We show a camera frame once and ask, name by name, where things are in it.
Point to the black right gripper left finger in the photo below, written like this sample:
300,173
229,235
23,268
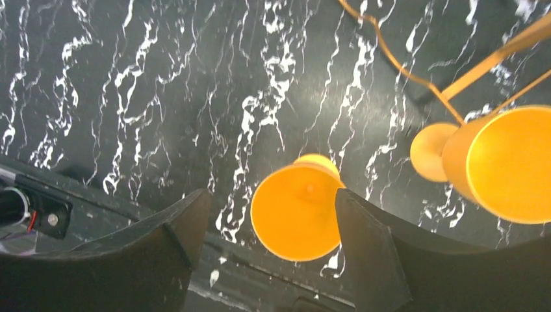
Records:
146,266

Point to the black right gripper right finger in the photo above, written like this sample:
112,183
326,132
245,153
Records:
394,265

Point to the orange plastic goblet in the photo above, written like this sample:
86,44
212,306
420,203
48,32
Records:
500,162
293,209

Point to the gold wire glass rack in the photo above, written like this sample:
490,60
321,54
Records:
441,46

